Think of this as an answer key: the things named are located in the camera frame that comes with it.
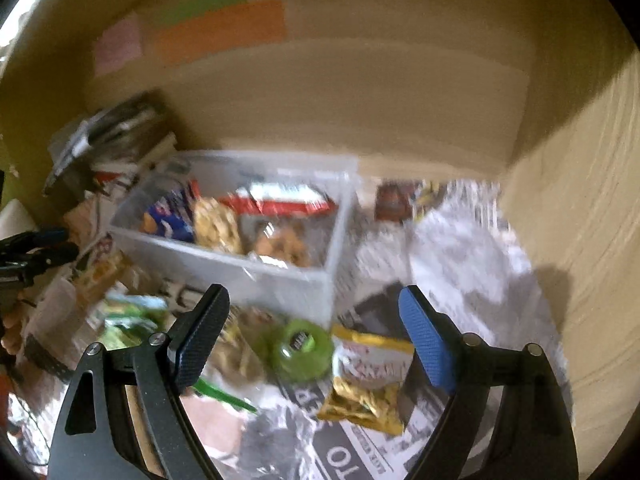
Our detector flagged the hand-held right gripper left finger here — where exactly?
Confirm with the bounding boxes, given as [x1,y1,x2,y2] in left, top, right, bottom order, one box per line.
[48,283,231,480]

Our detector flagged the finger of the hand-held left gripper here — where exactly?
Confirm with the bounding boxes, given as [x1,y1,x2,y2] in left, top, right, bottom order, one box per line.
[0,228,70,251]
[0,242,80,281]

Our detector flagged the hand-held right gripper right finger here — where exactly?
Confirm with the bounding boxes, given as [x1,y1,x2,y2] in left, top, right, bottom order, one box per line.
[398,285,580,480]

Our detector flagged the gold and white snack packet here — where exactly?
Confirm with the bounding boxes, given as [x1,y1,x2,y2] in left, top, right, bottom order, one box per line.
[317,324,416,437]

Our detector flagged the green tape roll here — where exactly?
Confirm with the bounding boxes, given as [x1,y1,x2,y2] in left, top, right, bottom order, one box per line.
[264,321,335,384]

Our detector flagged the clear plastic storage box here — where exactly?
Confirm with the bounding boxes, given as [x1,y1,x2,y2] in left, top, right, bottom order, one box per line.
[108,150,361,326]

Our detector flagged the clear bag of fried snacks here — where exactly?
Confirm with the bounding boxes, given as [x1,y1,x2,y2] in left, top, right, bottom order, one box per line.
[210,307,279,386]

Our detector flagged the clear bag of yellow snacks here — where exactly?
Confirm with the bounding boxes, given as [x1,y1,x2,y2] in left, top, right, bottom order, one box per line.
[192,197,245,256]

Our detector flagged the clear bag of brown snacks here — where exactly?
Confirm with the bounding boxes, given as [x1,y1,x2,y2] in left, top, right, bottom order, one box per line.
[248,222,314,269]

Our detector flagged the person's left hand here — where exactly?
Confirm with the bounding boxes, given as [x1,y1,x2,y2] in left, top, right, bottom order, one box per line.
[0,294,32,357]

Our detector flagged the newspaper sheets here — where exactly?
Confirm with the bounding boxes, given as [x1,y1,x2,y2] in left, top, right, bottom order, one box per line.
[180,178,571,480]

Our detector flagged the beige wafer packet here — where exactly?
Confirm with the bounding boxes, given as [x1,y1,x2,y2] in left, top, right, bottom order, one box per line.
[73,252,132,306]

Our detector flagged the green plastic stick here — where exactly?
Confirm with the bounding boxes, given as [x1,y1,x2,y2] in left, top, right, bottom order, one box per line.
[194,378,259,415]

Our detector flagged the green snack packet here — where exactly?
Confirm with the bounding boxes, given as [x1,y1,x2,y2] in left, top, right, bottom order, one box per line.
[98,294,169,351]

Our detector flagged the pile of books and papers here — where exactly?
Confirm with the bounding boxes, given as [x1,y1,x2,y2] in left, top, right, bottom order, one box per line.
[43,90,179,201]

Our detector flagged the blue biscuit packet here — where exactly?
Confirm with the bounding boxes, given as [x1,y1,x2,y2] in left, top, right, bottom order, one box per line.
[142,182,201,243]

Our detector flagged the dark red snack packet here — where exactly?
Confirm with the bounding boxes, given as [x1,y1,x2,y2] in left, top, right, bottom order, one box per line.
[375,183,417,223]

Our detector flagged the yellow snack packet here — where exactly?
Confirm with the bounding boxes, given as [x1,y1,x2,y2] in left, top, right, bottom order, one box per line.
[414,180,446,223]

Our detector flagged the red and white snack packet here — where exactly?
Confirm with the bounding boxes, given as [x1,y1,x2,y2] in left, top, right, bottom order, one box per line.
[220,183,337,218]

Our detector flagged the pink paper sheet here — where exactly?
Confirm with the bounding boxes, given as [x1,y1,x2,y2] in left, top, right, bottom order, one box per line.
[93,14,144,78]

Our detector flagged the orange paper sheet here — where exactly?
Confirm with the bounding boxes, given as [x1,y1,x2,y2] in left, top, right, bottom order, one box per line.
[148,0,287,67]

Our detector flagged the green paper sheet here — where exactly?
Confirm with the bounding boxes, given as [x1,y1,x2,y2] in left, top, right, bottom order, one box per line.
[155,0,248,28]

